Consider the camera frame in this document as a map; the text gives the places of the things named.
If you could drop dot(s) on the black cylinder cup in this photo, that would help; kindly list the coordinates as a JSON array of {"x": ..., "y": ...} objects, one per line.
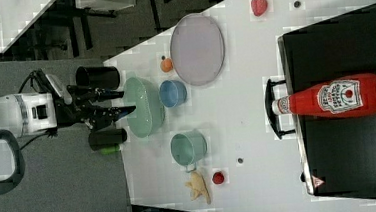
[{"x": 101, "y": 77}]

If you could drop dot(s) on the blue small bowl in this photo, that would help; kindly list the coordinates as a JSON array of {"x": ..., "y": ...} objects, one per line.
[{"x": 172, "y": 93}]

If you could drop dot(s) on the red plush strawberry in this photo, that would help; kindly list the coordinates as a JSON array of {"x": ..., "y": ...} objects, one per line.
[{"x": 259, "y": 7}]

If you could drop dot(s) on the black oval frame stand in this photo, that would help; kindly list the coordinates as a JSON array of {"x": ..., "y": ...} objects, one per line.
[{"x": 13, "y": 181}]

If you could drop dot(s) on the black cylinder with green base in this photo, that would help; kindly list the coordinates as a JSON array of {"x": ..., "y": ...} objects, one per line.
[{"x": 107, "y": 142}]

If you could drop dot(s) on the yellow plush banana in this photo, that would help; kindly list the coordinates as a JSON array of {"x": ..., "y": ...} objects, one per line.
[{"x": 198, "y": 187}]

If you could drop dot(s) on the lavender oval plate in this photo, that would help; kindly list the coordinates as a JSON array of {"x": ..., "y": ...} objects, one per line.
[{"x": 197, "y": 49}]

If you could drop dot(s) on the red plush ketchup bottle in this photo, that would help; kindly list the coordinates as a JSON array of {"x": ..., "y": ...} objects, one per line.
[{"x": 345, "y": 97}]

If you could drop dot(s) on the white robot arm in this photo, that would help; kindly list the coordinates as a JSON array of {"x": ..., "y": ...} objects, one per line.
[{"x": 29, "y": 114}]

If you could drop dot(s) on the small red plush tomato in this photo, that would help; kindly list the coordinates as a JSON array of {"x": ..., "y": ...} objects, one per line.
[{"x": 218, "y": 178}]

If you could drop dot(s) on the green perforated colander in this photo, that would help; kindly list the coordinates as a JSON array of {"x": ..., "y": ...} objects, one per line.
[{"x": 149, "y": 115}]

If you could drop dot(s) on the green mug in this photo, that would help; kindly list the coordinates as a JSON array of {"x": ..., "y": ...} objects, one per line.
[{"x": 188, "y": 148}]

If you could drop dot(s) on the orange plush fruit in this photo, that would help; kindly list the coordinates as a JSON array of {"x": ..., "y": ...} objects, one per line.
[{"x": 166, "y": 65}]

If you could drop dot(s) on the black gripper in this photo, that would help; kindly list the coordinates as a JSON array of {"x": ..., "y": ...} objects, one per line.
[{"x": 70, "y": 114}]

